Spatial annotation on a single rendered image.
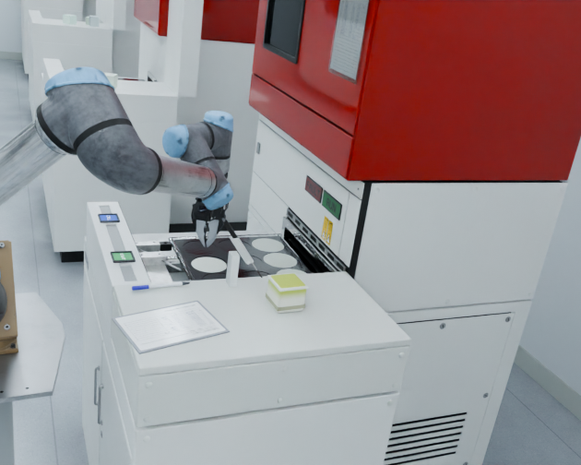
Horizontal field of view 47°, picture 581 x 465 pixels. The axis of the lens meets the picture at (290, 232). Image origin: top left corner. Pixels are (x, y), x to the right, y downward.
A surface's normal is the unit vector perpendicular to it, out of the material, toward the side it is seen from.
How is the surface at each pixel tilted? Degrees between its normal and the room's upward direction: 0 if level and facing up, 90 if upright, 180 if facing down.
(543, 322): 90
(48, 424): 0
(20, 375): 0
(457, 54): 90
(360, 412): 90
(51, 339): 0
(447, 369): 90
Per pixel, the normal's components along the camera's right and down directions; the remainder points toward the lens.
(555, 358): -0.92, 0.03
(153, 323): 0.13, -0.92
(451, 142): 0.37, 0.41
